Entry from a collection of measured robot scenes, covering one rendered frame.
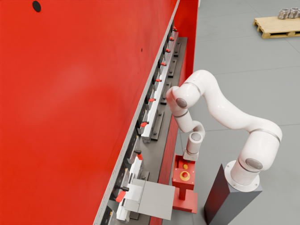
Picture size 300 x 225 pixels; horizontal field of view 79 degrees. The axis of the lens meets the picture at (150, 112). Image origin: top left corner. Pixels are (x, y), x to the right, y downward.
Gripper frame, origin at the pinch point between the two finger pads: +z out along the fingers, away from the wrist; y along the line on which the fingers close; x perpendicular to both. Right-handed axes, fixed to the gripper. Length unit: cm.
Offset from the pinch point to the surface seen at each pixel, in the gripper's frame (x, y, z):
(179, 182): -15.1, -4.6, 7.6
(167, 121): 32.0, -21.0, -1.4
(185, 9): 180, -22, -36
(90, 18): -16, -40, -105
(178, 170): -6.5, -6.2, 6.9
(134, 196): -35.7, -31.2, -13.3
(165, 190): -29.5, -13.4, -14.6
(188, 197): -4, 10, 72
